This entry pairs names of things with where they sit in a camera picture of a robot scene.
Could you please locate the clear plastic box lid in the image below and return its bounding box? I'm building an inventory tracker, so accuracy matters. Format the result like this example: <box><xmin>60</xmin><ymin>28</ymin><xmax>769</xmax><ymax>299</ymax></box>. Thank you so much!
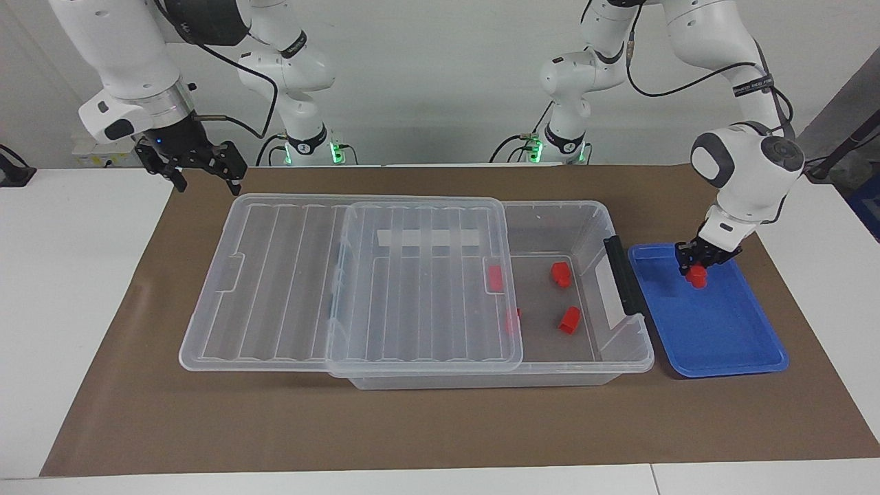
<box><xmin>179</xmin><ymin>194</ymin><xmax>525</xmax><ymax>376</ymax></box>

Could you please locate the blue plastic tray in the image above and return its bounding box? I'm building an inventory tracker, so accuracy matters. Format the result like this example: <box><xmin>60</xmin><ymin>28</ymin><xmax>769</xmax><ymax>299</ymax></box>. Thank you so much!
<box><xmin>627</xmin><ymin>241</ymin><xmax>789</xmax><ymax>379</ymax></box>

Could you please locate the clear plastic storage box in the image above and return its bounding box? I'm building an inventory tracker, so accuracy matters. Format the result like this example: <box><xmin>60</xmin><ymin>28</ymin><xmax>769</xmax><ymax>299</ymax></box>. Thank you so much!
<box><xmin>329</xmin><ymin>199</ymin><xmax>655</xmax><ymax>391</ymax></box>

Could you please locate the white power strip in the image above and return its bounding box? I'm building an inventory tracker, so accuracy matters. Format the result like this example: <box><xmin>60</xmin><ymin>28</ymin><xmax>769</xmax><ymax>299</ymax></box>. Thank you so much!
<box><xmin>71</xmin><ymin>141</ymin><xmax>149</xmax><ymax>168</ymax></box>

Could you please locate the black clamp base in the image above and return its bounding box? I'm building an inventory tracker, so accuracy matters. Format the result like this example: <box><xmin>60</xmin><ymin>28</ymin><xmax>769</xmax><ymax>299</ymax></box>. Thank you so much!
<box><xmin>0</xmin><ymin>144</ymin><xmax>37</xmax><ymax>188</ymax></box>

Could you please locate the blue crate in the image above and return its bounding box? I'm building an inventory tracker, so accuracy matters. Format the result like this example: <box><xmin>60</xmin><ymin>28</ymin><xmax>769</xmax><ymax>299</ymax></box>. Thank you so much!
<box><xmin>846</xmin><ymin>172</ymin><xmax>880</xmax><ymax>243</ymax></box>

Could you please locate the black stand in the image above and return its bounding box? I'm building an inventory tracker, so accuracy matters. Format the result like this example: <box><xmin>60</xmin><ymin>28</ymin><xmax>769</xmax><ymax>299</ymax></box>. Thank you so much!
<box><xmin>801</xmin><ymin>113</ymin><xmax>880</xmax><ymax>183</ymax></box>

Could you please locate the brown table mat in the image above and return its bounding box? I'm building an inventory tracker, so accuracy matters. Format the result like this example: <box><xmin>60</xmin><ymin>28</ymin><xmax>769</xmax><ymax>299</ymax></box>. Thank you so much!
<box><xmin>40</xmin><ymin>165</ymin><xmax>880</xmax><ymax>477</ymax></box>

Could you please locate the black base cable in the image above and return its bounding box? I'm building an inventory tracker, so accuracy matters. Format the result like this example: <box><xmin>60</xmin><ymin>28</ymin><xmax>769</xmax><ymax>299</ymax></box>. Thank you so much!
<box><xmin>489</xmin><ymin>103</ymin><xmax>555</xmax><ymax>164</ymax></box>
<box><xmin>255</xmin><ymin>134</ymin><xmax>287</xmax><ymax>166</ymax></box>

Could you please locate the black box latch handle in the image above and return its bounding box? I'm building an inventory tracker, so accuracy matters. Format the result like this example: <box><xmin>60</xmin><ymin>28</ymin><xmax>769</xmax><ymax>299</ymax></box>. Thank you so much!
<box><xmin>603</xmin><ymin>235</ymin><xmax>646</xmax><ymax>318</ymax></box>

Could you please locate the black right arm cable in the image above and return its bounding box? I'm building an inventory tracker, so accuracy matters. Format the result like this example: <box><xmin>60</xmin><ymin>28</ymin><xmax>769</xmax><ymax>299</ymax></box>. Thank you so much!
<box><xmin>153</xmin><ymin>0</ymin><xmax>280</xmax><ymax>140</ymax></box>

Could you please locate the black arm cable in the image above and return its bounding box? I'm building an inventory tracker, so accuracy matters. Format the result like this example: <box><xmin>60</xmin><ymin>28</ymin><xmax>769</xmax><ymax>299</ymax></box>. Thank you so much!
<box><xmin>153</xmin><ymin>0</ymin><xmax>280</xmax><ymax>140</ymax></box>
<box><xmin>624</xmin><ymin>12</ymin><xmax>795</xmax><ymax>140</ymax></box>

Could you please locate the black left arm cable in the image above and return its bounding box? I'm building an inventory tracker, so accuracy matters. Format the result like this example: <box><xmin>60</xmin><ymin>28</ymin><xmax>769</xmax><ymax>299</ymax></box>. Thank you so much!
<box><xmin>624</xmin><ymin>12</ymin><xmax>795</xmax><ymax>140</ymax></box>

